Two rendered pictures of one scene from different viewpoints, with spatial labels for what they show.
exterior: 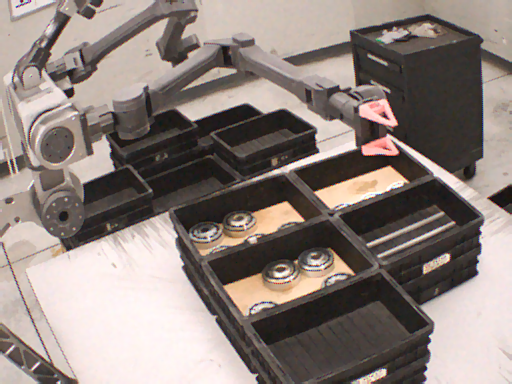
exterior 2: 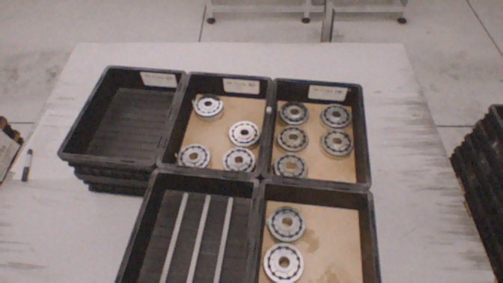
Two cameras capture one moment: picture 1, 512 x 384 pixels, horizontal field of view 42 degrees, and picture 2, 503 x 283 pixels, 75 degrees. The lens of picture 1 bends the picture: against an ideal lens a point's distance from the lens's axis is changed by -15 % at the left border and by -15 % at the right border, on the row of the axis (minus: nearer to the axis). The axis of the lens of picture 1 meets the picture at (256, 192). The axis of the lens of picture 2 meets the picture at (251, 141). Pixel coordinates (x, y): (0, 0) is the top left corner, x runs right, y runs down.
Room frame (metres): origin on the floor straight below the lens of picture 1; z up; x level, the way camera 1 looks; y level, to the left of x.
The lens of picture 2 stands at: (2.00, -0.61, 1.72)
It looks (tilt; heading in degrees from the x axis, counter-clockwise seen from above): 54 degrees down; 118
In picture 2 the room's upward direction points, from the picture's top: 2 degrees counter-clockwise
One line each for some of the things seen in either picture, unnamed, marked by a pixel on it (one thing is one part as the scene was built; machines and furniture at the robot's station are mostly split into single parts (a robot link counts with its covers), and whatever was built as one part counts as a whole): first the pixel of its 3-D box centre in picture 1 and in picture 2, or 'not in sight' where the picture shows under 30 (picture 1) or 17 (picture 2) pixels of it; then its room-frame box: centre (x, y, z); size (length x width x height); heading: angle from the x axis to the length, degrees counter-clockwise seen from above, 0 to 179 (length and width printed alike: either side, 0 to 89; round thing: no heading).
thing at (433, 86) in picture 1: (423, 106); not in sight; (3.41, -0.95, 0.45); 0.60 x 0.45 x 0.90; 115
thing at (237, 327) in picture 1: (291, 283); (221, 129); (1.60, -0.06, 0.87); 0.40 x 0.30 x 0.11; 109
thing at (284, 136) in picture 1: (268, 174); not in sight; (3.05, -0.07, 0.37); 0.40 x 0.30 x 0.45; 115
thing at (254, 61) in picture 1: (280, 72); not in sight; (1.65, -0.10, 1.45); 0.43 x 0.06 x 0.11; 25
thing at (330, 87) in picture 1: (350, 100); not in sight; (1.45, -0.23, 1.45); 0.12 x 0.11 x 0.09; 25
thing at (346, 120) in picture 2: (205, 231); (336, 115); (1.92, 0.17, 0.86); 0.10 x 0.10 x 0.01
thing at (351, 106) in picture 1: (361, 118); not in sight; (1.35, -0.23, 1.45); 0.07 x 0.07 x 0.10; 25
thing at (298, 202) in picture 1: (248, 230); (314, 138); (1.88, 0.04, 0.87); 0.40 x 0.30 x 0.11; 109
